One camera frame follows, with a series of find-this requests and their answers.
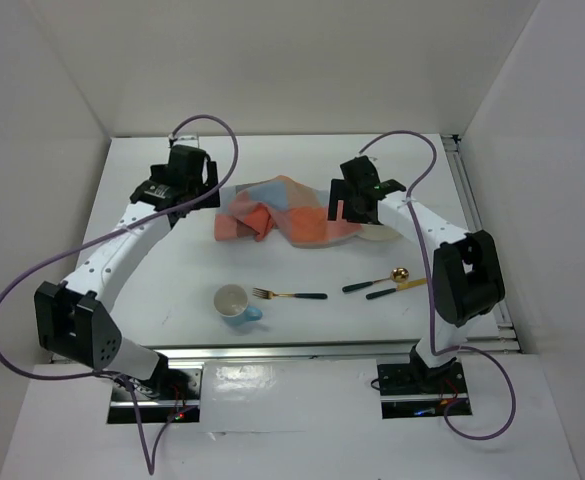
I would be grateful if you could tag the aluminium rail front edge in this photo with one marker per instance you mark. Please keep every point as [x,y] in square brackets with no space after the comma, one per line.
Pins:
[307,350]

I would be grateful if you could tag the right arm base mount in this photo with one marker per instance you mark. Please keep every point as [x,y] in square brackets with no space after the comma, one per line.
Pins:
[402,396]

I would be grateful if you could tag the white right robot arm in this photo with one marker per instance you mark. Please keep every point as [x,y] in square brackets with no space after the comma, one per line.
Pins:
[462,269]

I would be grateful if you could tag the gold knife dark handle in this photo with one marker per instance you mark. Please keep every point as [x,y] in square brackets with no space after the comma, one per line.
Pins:
[400,287]

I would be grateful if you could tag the blue mug white inside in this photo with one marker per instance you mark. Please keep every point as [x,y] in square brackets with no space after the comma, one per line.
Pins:
[232,304]

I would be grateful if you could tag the gold fork dark handle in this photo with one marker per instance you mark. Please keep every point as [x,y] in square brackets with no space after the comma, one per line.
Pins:
[269,295]

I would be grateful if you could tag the checkered orange blue cloth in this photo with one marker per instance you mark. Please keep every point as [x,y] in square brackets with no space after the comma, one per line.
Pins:
[297,211]

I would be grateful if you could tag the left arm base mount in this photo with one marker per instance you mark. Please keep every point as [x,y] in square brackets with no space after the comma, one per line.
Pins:
[182,404]

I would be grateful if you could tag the cream ceramic plate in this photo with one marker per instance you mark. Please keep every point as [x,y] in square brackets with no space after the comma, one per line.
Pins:
[378,233]

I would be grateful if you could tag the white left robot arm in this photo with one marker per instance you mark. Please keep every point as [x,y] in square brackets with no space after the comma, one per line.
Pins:
[74,316]

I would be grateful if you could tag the aluminium rail right side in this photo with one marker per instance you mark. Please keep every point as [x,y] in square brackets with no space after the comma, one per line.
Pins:
[507,341]

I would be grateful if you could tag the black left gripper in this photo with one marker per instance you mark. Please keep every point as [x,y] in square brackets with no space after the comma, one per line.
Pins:
[210,178]

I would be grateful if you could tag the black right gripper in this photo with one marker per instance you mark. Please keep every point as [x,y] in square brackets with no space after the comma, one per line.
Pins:
[340,191]

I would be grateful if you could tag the gold spoon dark handle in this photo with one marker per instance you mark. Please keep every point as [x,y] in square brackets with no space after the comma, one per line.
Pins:
[397,275]

